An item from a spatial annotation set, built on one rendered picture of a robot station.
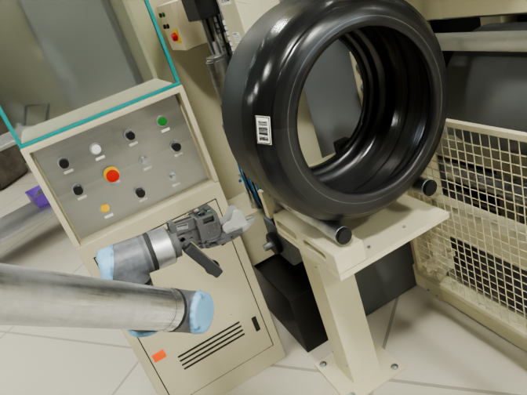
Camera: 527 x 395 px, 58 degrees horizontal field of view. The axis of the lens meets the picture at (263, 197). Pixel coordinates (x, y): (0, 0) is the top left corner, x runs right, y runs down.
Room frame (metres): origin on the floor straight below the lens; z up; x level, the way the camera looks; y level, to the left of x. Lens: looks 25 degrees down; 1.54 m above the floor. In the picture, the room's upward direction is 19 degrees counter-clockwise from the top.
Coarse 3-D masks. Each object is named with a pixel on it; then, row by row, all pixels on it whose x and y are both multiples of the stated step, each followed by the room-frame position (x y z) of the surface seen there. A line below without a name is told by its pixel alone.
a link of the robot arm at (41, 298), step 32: (0, 288) 0.58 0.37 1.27; (32, 288) 0.62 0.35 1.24; (64, 288) 0.65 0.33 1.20; (96, 288) 0.70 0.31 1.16; (128, 288) 0.75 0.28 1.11; (160, 288) 0.82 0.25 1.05; (0, 320) 0.58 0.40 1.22; (32, 320) 0.61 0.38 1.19; (64, 320) 0.64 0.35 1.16; (96, 320) 0.68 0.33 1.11; (128, 320) 0.72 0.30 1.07; (160, 320) 0.77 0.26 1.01; (192, 320) 0.81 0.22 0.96
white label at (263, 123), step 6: (258, 120) 1.00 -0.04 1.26; (264, 120) 0.98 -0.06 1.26; (258, 126) 1.00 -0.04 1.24; (264, 126) 0.98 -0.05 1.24; (270, 126) 0.97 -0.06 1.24; (258, 132) 1.00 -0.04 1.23; (264, 132) 0.98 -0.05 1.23; (270, 132) 0.97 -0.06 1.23; (258, 138) 1.00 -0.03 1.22; (264, 138) 0.98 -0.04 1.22; (270, 138) 0.97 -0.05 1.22; (270, 144) 0.97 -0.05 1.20
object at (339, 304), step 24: (240, 0) 1.39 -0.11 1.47; (264, 0) 1.41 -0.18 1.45; (240, 24) 1.39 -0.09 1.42; (312, 144) 1.41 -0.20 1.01; (312, 264) 1.42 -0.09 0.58; (312, 288) 1.49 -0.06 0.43; (336, 288) 1.39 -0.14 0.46; (336, 312) 1.39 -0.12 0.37; (360, 312) 1.41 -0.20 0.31; (336, 336) 1.41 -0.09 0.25; (360, 336) 1.41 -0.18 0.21; (336, 360) 1.48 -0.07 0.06; (360, 360) 1.40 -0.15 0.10
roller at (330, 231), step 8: (288, 208) 1.26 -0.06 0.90; (304, 216) 1.16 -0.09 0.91; (312, 224) 1.12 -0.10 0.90; (320, 224) 1.09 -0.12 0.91; (328, 224) 1.06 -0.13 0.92; (336, 224) 1.04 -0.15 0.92; (328, 232) 1.05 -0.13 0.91; (336, 232) 1.02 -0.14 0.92; (344, 232) 1.01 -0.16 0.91; (336, 240) 1.01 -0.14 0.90; (344, 240) 1.01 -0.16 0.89
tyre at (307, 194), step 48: (288, 0) 1.22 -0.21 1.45; (336, 0) 1.07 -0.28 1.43; (384, 0) 1.09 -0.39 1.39; (240, 48) 1.18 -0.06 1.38; (288, 48) 1.02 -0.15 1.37; (384, 48) 1.35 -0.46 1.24; (432, 48) 1.11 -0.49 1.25; (240, 96) 1.08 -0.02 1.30; (288, 96) 0.99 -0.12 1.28; (384, 96) 1.36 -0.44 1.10; (432, 96) 1.11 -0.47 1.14; (240, 144) 1.09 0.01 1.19; (288, 144) 0.98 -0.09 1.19; (384, 144) 1.31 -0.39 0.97; (432, 144) 1.10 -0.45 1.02; (288, 192) 1.00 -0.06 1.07; (336, 192) 1.00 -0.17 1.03; (384, 192) 1.04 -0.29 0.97
